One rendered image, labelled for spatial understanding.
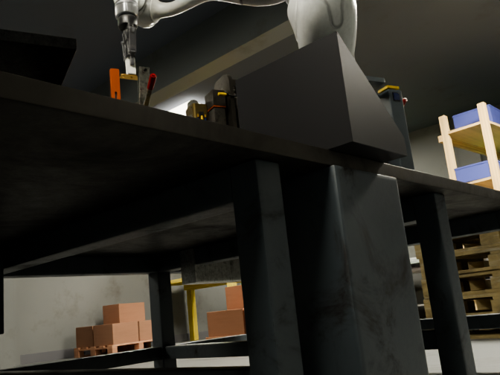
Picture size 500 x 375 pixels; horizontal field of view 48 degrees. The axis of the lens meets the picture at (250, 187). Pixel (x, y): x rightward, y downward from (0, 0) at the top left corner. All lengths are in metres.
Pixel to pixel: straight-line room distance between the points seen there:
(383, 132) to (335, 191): 0.23
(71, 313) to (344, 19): 7.27
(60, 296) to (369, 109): 7.21
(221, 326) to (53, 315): 2.83
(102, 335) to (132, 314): 0.81
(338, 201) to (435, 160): 7.63
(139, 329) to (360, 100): 6.76
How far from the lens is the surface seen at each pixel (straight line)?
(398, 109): 2.30
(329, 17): 1.51
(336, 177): 1.32
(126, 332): 7.73
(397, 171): 1.62
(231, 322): 6.17
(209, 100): 2.02
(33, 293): 8.15
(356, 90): 1.40
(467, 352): 1.92
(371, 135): 1.39
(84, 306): 8.49
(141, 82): 2.01
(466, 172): 6.03
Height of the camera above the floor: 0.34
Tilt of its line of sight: 13 degrees up
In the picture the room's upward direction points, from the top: 6 degrees counter-clockwise
